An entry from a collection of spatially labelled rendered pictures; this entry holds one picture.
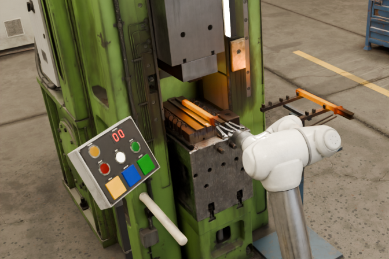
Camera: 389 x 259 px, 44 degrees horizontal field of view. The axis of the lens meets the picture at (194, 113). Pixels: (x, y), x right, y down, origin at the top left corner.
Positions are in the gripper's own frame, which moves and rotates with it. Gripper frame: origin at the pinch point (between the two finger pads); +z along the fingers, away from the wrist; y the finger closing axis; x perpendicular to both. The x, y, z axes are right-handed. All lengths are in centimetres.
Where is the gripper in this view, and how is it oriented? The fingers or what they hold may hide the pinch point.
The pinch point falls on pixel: (218, 123)
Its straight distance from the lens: 240.9
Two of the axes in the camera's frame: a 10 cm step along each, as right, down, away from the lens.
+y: 8.6, -3.0, 4.2
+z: -5.1, -3.6, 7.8
